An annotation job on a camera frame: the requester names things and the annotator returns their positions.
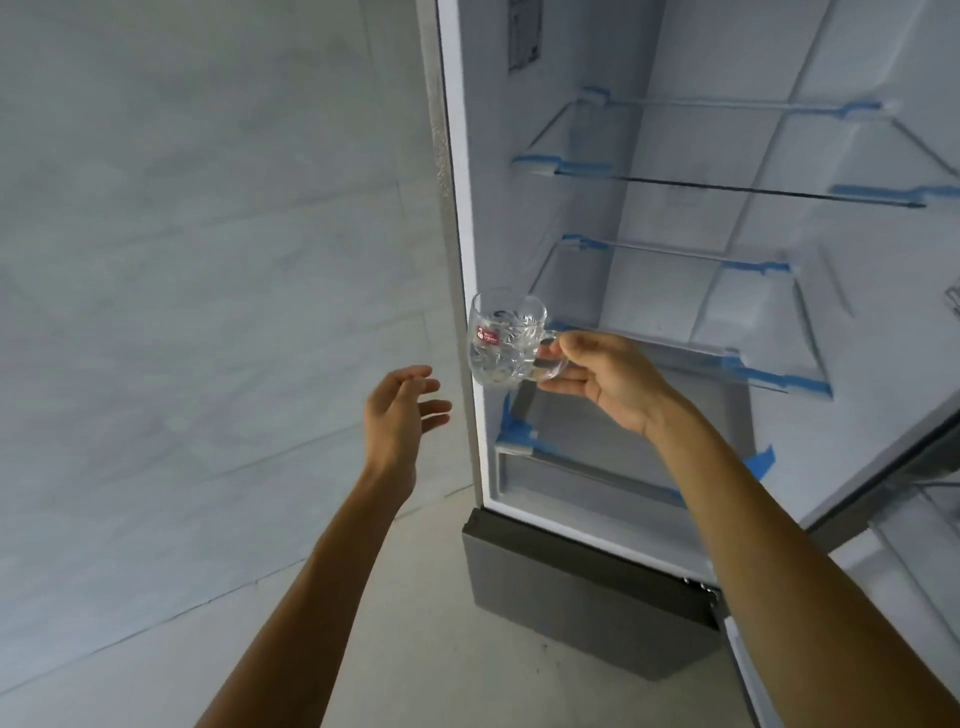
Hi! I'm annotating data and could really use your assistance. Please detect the person's left hand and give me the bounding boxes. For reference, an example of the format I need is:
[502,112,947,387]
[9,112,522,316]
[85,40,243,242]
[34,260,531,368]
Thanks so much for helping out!
[363,365,453,496]

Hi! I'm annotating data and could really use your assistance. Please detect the person's right hand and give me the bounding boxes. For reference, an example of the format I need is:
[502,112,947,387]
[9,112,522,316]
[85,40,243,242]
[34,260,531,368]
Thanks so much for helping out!
[535,330,681,441]

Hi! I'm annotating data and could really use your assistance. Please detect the clear cut-glass mug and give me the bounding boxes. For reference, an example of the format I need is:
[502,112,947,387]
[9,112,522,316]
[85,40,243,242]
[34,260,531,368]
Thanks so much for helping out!
[466,291,570,390]

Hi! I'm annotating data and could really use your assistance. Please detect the person's right forearm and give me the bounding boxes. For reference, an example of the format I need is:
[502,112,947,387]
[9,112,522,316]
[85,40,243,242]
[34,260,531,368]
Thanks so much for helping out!
[645,396,960,728]

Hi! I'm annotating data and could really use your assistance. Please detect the person's left forearm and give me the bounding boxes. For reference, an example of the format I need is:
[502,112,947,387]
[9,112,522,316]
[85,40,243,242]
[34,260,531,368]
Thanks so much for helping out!
[195,468,418,728]

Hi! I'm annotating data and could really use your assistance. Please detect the clear crisper drawer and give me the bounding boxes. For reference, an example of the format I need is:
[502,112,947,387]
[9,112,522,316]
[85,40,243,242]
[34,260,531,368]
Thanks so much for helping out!
[495,371,777,519]

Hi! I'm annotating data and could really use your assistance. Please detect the small glass fridge shelf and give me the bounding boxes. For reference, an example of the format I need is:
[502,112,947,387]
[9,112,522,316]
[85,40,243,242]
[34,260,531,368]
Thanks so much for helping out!
[528,234,834,399]

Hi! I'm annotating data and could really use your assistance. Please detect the blue tape strips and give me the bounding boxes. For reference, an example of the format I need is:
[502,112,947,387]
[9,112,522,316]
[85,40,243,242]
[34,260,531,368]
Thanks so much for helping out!
[495,86,960,505]

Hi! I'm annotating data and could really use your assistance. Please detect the grey freezer drawer front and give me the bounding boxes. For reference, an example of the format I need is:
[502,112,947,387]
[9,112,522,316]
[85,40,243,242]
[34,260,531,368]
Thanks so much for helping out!
[461,508,726,682]

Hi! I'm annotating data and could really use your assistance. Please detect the large glass fridge shelf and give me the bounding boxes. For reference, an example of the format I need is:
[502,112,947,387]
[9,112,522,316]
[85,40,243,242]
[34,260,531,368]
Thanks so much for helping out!
[512,86,960,210]

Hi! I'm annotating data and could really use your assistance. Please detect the grey refrigerator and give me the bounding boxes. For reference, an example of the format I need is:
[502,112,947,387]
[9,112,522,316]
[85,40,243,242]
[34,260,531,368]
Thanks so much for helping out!
[416,0,960,728]

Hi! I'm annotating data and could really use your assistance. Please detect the grey label sticker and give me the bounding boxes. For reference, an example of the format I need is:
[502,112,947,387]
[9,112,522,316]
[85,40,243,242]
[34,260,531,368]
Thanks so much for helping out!
[507,0,543,74]

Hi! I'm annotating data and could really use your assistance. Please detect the open refrigerator door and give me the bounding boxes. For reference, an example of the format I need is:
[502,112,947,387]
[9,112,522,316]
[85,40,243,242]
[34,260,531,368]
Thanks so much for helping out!
[720,420,960,728]

